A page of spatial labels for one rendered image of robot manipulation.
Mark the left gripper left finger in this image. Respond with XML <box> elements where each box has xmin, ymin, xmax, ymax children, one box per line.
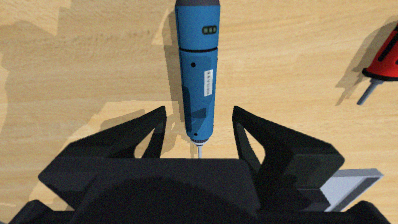
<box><xmin>55</xmin><ymin>106</ymin><xmax>167</xmax><ymax>158</ymax></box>

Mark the grey rectangular tray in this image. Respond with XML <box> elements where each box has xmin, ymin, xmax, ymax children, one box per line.
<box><xmin>320</xmin><ymin>168</ymin><xmax>384</xmax><ymax>212</ymax></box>

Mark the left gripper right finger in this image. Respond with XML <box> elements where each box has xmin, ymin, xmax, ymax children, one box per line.
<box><xmin>232</xmin><ymin>106</ymin><xmax>345</xmax><ymax>210</ymax></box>

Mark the blue electric screwdriver barrel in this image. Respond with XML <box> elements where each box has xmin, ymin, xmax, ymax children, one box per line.
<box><xmin>175</xmin><ymin>0</ymin><xmax>221</xmax><ymax>158</ymax></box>

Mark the red screwdriver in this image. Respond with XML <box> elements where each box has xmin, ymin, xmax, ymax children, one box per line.
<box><xmin>358</xmin><ymin>23</ymin><xmax>398</xmax><ymax>102</ymax></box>

